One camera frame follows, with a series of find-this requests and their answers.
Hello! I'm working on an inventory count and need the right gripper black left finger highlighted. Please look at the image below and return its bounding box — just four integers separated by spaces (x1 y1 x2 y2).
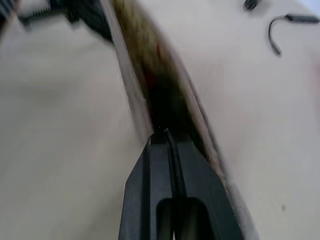
119 129 178 240

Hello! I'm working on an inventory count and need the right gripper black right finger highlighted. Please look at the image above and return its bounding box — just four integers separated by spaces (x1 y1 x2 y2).
166 129 242 240

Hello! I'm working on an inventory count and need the black ribbed finger of the left gripper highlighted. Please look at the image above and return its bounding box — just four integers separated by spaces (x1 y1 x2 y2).
49 0 115 49
0 0 52 32

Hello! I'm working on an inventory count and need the grey plaid pouch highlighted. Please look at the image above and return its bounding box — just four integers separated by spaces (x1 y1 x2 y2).
98 0 261 240

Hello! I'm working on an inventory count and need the small black clip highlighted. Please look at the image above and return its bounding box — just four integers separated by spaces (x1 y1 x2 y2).
242 0 262 12

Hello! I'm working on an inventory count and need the black cable with plug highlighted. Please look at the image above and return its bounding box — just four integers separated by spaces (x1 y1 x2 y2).
268 13 320 57

